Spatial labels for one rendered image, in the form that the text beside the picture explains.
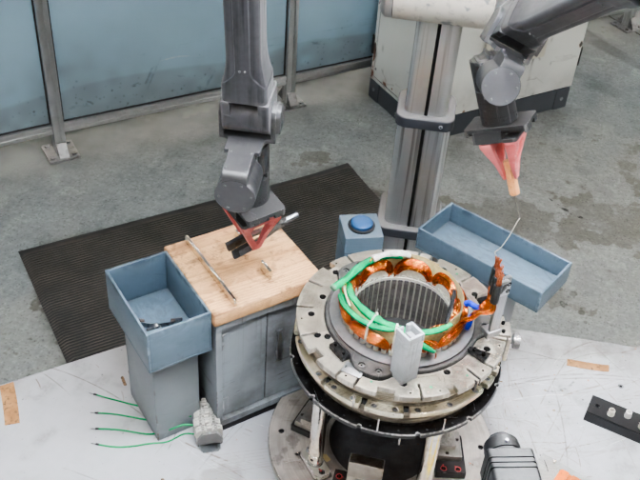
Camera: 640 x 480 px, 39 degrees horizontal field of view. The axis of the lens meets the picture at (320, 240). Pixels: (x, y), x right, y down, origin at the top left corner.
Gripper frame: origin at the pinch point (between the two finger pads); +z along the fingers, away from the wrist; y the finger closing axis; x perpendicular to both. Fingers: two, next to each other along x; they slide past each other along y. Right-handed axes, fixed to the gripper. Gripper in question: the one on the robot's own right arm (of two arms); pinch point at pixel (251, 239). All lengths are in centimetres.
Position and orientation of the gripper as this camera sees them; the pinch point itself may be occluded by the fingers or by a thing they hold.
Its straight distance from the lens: 142.3
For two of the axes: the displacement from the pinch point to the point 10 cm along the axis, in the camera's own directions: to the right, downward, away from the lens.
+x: 8.4, -3.5, 4.1
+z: -0.3, 7.2, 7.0
